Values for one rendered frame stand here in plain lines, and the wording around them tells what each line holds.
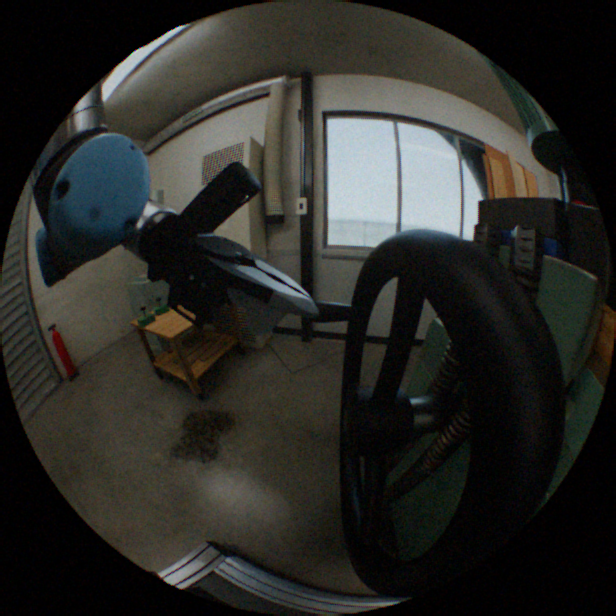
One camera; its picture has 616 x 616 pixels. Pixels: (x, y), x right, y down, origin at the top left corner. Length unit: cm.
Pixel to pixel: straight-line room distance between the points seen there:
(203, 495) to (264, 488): 30
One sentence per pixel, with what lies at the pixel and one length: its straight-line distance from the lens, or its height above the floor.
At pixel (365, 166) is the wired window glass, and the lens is 170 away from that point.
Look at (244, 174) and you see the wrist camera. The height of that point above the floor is 101.
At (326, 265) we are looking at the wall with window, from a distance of 152.
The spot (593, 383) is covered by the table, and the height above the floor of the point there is 90.
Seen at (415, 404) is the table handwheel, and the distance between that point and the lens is 17.
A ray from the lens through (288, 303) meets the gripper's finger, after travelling 16.
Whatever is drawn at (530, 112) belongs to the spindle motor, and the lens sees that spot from 42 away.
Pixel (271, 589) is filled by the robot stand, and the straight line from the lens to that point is 77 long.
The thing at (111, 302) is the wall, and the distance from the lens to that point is 279.
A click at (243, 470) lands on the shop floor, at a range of 103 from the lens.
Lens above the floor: 95
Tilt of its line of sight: 22 degrees down
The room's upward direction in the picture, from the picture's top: straight up
